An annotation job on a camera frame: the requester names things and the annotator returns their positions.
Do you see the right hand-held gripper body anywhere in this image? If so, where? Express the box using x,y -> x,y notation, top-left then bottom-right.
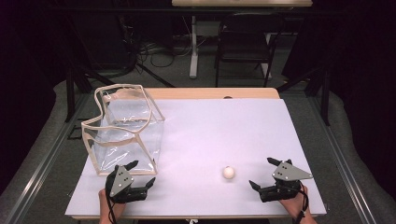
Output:
258,160 -> 315,203

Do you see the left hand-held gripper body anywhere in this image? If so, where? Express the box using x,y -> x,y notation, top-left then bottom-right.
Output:
105,164 -> 149,205

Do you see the small white ball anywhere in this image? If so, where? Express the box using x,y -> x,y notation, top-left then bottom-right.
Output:
222,165 -> 235,180

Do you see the clear plastic bag beige trim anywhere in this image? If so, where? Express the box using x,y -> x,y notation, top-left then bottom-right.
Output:
80,83 -> 166,177

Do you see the person's left hand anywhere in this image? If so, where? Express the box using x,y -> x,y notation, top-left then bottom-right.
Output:
97,188 -> 127,219

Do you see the person's right hand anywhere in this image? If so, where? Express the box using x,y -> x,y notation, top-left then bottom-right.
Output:
278,185 -> 310,219

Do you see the white table sheet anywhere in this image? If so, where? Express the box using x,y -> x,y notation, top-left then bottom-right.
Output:
64,98 -> 328,218

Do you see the black metal stand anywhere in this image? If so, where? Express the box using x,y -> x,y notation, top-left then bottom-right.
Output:
63,18 -> 96,123
276,65 -> 332,127

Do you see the black folding chair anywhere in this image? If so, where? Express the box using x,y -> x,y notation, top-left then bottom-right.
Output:
213,12 -> 286,89

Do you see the white-legged background desk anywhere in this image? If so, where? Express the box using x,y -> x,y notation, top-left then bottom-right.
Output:
171,0 -> 314,79

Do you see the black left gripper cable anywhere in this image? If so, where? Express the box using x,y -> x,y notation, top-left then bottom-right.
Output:
105,175 -> 119,224

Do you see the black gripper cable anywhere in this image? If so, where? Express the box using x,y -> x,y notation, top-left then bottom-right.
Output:
105,175 -> 119,224
291,181 -> 310,224

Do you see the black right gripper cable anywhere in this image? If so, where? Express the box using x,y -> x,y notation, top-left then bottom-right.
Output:
291,181 -> 310,224

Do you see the aluminium frame rail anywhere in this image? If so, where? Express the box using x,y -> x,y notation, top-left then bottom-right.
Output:
2,92 -> 92,224
305,92 -> 378,224

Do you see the tangle of floor cables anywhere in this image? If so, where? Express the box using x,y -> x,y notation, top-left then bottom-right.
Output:
122,15 -> 195,77

